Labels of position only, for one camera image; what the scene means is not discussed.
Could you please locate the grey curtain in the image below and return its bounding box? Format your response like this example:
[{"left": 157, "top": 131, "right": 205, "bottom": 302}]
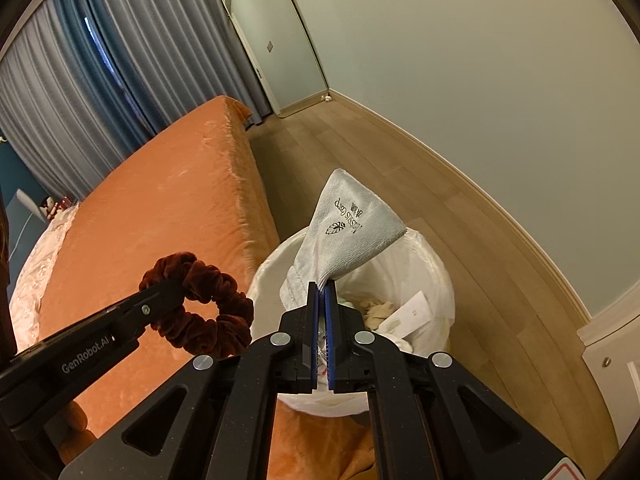
[
  {"left": 85, "top": 0, "right": 273, "bottom": 128},
  {"left": 0, "top": 0, "right": 151, "bottom": 202}
]

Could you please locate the beige cloth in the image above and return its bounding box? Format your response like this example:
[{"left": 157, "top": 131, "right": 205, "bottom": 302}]
[{"left": 345, "top": 297, "right": 401, "bottom": 333}]

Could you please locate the blue curtain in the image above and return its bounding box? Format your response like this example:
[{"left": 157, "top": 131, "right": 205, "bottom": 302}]
[{"left": 52, "top": 0, "right": 168, "bottom": 136}]

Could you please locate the bin with white liner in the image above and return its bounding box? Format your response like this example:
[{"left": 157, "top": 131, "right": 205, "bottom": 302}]
[{"left": 248, "top": 224, "right": 456, "bottom": 418}]

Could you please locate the orange velvet blanket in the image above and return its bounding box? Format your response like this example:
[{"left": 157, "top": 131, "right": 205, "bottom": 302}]
[{"left": 37, "top": 95, "right": 376, "bottom": 480}]

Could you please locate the white paper wrapper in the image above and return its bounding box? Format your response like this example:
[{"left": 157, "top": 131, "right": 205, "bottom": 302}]
[{"left": 377, "top": 290, "right": 433, "bottom": 343}]

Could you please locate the grey-white sock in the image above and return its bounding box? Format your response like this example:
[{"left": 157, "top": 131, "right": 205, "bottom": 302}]
[{"left": 279, "top": 167, "right": 408, "bottom": 313}]

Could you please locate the pink quilt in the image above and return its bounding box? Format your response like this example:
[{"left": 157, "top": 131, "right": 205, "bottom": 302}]
[{"left": 9, "top": 202, "right": 81, "bottom": 356}]

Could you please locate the white oval device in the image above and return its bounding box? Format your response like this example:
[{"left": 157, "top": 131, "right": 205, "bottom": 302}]
[{"left": 15, "top": 189, "right": 51, "bottom": 221}]

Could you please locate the white cabinet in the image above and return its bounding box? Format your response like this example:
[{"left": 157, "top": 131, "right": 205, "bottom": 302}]
[{"left": 577, "top": 280, "right": 640, "bottom": 461}]

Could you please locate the brown velvet scrunchie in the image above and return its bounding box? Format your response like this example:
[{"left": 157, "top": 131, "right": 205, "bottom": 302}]
[{"left": 139, "top": 252, "right": 255, "bottom": 358}]

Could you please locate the gold framed mirror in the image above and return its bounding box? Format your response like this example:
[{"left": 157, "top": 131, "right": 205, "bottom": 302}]
[{"left": 212, "top": 0, "right": 330, "bottom": 118}]

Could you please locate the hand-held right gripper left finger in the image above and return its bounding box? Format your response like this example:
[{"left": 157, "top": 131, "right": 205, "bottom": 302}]
[{"left": 59, "top": 282, "right": 321, "bottom": 480}]

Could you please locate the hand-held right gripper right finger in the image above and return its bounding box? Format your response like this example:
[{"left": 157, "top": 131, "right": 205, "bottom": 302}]
[{"left": 324, "top": 280, "right": 576, "bottom": 480}]

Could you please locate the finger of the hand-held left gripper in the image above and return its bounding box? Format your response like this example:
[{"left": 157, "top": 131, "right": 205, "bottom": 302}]
[{"left": 107, "top": 275, "right": 187, "bottom": 342}]

